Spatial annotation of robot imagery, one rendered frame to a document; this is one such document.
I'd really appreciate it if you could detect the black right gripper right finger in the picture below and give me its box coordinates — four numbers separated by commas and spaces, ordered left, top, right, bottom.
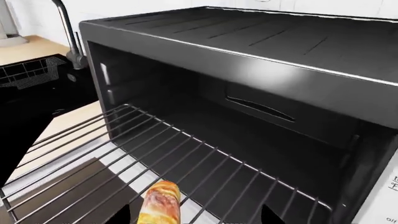
261, 204, 287, 224

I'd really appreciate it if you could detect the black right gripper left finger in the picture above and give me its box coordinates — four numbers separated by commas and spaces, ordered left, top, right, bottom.
115, 203, 131, 224

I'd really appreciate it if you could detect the golden brown baguette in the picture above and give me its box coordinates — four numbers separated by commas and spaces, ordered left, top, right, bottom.
137, 179, 182, 224

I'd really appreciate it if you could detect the black toaster oven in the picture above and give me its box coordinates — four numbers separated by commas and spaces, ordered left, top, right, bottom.
78, 6, 398, 224

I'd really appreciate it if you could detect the black kitchen sink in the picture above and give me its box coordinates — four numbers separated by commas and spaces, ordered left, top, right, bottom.
0, 54, 101, 187

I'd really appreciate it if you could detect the grey metal faucet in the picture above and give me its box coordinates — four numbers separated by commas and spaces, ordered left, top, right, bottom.
50, 0, 89, 70

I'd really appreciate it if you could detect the metal wire oven rack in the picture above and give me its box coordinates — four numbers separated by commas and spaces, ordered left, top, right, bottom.
0, 103, 333, 224

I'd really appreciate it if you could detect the wire mesh sink basket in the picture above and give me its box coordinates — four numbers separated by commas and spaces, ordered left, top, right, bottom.
0, 57, 66, 90

